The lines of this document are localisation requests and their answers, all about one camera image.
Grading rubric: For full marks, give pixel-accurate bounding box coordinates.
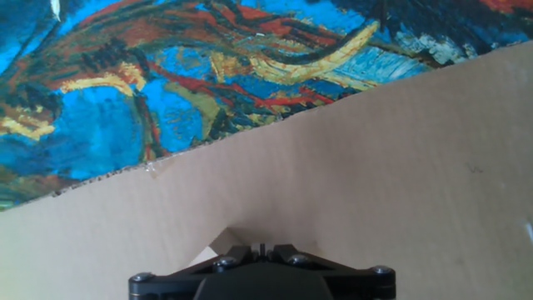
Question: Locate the brown cardboard sheet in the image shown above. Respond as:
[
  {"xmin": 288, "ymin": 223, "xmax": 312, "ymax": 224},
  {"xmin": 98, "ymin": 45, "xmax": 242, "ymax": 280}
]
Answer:
[{"xmin": 0, "ymin": 40, "xmax": 533, "ymax": 300}]

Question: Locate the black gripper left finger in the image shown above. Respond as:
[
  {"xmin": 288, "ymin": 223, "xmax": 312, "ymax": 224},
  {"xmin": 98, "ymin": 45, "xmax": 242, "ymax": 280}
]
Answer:
[{"xmin": 127, "ymin": 243, "xmax": 263, "ymax": 300}]

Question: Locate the sunflower painting print cloth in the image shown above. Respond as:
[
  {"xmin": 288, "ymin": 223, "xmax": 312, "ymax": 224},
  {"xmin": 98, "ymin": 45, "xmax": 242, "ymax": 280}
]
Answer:
[{"xmin": 0, "ymin": 0, "xmax": 533, "ymax": 212}]

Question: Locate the wooden cube block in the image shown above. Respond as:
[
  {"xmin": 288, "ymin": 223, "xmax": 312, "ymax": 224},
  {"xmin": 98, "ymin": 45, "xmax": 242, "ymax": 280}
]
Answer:
[{"xmin": 187, "ymin": 227, "xmax": 245, "ymax": 268}]

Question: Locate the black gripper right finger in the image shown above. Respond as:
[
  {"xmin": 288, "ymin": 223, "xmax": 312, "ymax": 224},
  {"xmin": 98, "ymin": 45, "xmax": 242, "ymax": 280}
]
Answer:
[{"xmin": 262, "ymin": 243, "xmax": 396, "ymax": 300}]

